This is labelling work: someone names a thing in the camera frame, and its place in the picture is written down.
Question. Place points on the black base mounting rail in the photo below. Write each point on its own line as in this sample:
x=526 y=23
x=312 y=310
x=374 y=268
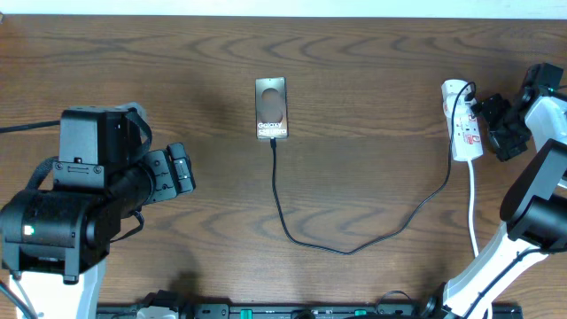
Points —
x=163 y=304

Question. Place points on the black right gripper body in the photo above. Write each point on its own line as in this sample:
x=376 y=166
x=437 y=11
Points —
x=507 y=131

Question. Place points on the white USB charger plug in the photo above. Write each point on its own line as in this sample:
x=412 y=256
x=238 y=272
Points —
x=458 y=97

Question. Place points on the white power strip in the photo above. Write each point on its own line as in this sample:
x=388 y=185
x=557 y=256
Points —
x=466 y=142

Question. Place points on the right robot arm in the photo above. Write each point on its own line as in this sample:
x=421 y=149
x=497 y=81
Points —
x=533 y=216

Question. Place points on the Galaxy S25 Ultra smartphone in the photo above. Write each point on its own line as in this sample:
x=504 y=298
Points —
x=271 y=108

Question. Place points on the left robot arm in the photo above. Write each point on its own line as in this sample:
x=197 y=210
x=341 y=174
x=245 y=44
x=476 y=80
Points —
x=56 y=234

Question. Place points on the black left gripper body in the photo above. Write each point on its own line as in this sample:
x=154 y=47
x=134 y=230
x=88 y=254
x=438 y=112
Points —
x=165 y=182

